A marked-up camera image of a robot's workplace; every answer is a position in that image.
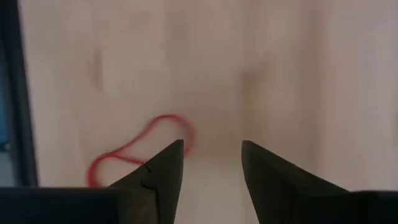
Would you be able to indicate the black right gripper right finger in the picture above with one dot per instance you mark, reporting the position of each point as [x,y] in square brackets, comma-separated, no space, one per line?
[280,193]

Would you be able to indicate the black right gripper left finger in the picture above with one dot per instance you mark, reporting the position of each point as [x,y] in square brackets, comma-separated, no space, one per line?
[155,193]

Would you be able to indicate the red rubber band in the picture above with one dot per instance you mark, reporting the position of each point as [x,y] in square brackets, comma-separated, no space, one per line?
[155,123]

